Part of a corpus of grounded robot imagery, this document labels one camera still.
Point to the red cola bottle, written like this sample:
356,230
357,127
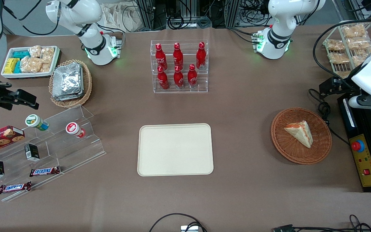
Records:
200,57
178,56
160,58
178,80
163,80
192,78

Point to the brown round wicker basket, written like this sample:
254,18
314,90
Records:
288,148

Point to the silver foil pack stack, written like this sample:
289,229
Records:
67,82

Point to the clear fried snack bag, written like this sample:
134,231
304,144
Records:
354,31
338,58
359,43
335,45
359,59

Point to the clear rice cracker bag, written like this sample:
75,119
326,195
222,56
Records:
35,51
46,67
31,64
47,54

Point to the clear acrylic bottle rack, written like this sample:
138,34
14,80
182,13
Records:
185,90

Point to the beige cloth bag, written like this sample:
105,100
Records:
121,17

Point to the red emergency stop button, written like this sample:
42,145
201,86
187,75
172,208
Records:
356,146

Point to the triangle sandwich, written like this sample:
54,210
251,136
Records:
301,132

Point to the brown Snickers bar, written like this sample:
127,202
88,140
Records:
14,187
44,171

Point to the yellow snack pack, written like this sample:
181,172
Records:
11,65

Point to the green lid yogurt cup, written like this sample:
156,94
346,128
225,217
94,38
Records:
34,121

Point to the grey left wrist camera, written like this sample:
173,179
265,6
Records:
356,101

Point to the clear acrylic stepped display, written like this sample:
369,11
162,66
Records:
69,151

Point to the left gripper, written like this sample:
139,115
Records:
342,86

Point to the white rectangular snack tray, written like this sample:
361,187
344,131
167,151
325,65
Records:
27,76

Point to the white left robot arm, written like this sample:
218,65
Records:
277,35

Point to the teal snack pack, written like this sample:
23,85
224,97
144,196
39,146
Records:
18,67
21,54

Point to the light oval wicker basket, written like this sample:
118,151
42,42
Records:
87,83

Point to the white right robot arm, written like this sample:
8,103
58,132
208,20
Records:
92,48

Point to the red lid yogurt cup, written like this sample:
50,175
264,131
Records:
73,129

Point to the beige rectangular tray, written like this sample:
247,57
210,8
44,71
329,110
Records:
175,149

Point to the black yellow control box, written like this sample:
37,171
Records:
366,161

